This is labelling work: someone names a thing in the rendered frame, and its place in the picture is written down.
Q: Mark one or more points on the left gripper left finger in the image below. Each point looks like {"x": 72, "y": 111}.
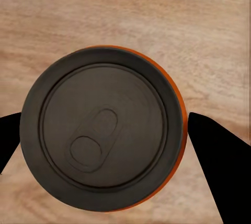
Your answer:
{"x": 9, "y": 137}

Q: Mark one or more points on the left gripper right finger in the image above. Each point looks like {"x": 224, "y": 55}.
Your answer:
{"x": 226, "y": 162}

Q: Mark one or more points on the can of soda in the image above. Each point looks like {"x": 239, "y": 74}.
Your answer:
{"x": 103, "y": 128}

